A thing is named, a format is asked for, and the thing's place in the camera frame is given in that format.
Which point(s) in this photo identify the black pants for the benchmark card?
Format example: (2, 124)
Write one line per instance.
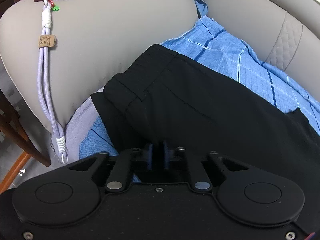
(166, 96)

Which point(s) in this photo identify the beige leather sofa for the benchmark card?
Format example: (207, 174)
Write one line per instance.
(97, 39)

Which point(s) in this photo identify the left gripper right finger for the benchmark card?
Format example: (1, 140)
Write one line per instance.
(245, 194)

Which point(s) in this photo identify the blue checkered blanket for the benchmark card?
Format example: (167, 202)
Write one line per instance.
(277, 79)

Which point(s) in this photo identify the wooden chair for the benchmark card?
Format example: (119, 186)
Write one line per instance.
(12, 129)

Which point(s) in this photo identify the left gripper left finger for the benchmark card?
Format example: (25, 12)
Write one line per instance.
(100, 190)

